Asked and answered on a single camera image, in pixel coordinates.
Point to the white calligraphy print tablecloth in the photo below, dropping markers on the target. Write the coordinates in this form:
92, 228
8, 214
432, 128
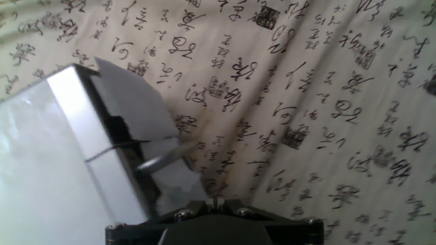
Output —
289, 102

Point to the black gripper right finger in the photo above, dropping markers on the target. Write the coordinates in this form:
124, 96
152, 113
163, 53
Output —
293, 233

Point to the white protective film sheet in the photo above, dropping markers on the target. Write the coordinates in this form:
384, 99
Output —
177, 187

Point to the white microwave oven body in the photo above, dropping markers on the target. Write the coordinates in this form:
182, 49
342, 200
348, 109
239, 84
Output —
41, 163

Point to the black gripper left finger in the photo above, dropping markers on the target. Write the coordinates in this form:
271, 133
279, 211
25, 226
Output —
143, 233

